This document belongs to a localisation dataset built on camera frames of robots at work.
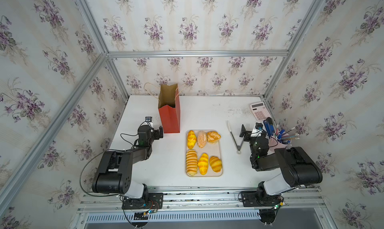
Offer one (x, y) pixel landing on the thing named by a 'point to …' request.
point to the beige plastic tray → (214, 149)
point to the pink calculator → (260, 111)
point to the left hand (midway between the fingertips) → (153, 127)
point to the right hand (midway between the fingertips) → (254, 126)
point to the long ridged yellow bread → (191, 162)
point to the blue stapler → (268, 125)
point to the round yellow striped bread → (216, 164)
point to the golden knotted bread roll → (213, 137)
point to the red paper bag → (169, 108)
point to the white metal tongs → (238, 147)
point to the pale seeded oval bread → (201, 139)
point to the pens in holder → (286, 136)
